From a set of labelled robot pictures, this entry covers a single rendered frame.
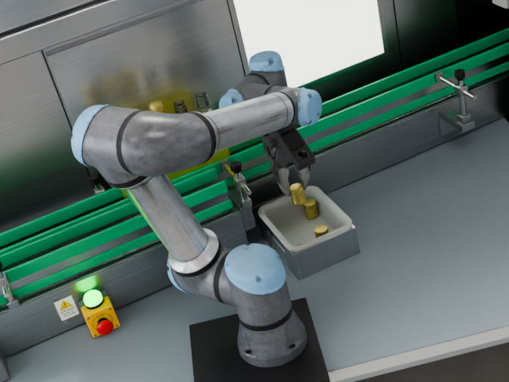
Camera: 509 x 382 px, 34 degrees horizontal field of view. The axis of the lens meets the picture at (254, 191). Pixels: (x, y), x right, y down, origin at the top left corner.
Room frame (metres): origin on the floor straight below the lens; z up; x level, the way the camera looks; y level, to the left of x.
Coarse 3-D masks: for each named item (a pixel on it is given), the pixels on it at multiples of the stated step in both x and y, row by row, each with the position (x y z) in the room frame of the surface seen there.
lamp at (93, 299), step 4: (88, 292) 1.61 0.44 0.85; (92, 292) 1.60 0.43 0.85; (96, 292) 1.60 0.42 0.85; (84, 296) 1.60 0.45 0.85; (88, 296) 1.59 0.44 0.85; (92, 296) 1.59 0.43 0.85; (96, 296) 1.58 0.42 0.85; (100, 296) 1.59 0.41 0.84; (84, 300) 1.59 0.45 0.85; (88, 300) 1.58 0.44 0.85; (92, 300) 1.58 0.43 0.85; (96, 300) 1.58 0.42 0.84; (100, 300) 1.58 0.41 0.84; (88, 304) 1.58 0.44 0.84; (92, 304) 1.58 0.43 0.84; (96, 304) 1.58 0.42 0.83; (100, 304) 1.58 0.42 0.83; (92, 308) 1.58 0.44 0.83
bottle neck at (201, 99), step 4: (200, 92) 1.90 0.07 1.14; (204, 92) 1.90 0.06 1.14; (196, 96) 1.88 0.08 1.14; (200, 96) 1.88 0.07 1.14; (204, 96) 1.88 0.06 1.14; (196, 100) 1.89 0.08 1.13; (200, 100) 1.88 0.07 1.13; (204, 100) 1.88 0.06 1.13; (200, 104) 1.88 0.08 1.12; (204, 104) 1.88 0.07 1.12; (208, 104) 1.89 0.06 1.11; (200, 108) 1.88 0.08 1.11; (204, 108) 1.88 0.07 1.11; (208, 108) 1.88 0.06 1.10; (200, 112) 1.88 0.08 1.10; (204, 112) 1.88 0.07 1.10
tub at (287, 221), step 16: (304, 192) 1.82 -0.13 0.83; (320, 192) 1.79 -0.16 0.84; (272, 208) 1.79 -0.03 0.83; (288, 208) 1.80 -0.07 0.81; (320, 208) 1.79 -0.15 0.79; (336, 208) 1.70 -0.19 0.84; (272, 224) 1.70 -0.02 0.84; (288, 224) 1.79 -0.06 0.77; (304, 224) 1.77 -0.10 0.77; (320, 224) 1.75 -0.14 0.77; (336, 224) 1.70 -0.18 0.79; (288, 240) 1.72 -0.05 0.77; (304, 240) 1.70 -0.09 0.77; (320, 240) 1.60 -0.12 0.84
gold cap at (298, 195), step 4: (292, 184) 1.72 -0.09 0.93; (296, 184) 1.72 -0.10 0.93; (300, 184) 1.72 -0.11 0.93; (292, 188) 1.71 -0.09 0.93; (296, 188) 1.70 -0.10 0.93; (300, 188) 1.70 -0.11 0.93; (292, 192) 1.70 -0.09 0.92; (296, 192) 1.69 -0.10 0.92; (300, 192) 1.69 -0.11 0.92; (292, 196) 1.70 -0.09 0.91; (296, 196) 1.69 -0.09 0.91; (300, 196) 1.69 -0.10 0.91; (304, 196) 1.70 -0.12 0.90; (292, 200) 1.70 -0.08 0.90; (296, 200) 1.70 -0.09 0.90; (300, 200) 1.69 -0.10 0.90; (304, 200) 1.70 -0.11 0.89; (296, 204) 1.70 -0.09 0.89; (300, 204) 1.69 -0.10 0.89
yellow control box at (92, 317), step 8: (104, 296) 1.61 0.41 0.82; (80, 304) 1.61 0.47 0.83; (104, 304) 1.58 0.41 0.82; (88, 312) 1.57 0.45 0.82; (96, 312) 1.56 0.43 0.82; (104, 312) 1.57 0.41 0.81; (112, 312) 1.57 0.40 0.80; (88, 320) 1.56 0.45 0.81; (96, 320) 1.56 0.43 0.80; (112, 320) 1.57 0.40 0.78; (96, 336) 1.56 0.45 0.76
